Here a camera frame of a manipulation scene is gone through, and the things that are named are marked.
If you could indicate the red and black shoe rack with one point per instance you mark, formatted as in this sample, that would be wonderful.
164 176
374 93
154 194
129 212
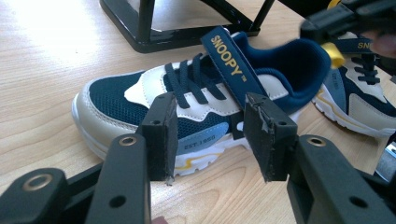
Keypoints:
186 34

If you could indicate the navy and white sneaker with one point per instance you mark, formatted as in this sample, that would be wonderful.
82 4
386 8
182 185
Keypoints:
112 99
364 105

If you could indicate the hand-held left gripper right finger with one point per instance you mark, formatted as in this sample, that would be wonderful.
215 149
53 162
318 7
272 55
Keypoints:
269 140

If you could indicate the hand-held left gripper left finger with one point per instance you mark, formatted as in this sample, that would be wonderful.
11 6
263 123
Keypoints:
160 137

